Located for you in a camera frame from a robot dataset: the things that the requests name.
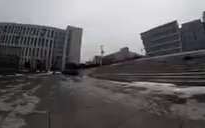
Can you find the pole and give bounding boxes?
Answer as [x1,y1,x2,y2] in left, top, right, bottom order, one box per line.
[99,44,106,66]

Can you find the low grey building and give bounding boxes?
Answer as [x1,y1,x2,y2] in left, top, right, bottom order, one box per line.
[93,46,144,66]

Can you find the row of dark bushes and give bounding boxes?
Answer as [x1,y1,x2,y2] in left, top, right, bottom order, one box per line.
[0,54,80,76]

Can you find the wet grey paved plaza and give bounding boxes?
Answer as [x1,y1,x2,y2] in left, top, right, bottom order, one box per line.
[0,73,205,128]

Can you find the wide grey stone steps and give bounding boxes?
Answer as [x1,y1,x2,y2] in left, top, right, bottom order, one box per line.
[89,48,205,87]

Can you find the tiered grey buildings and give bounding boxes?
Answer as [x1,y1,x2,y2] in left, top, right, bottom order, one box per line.
[139,8,205,58]

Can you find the large grey grid-windowed building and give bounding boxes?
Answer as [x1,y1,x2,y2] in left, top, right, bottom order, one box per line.
[0,21,84,73]

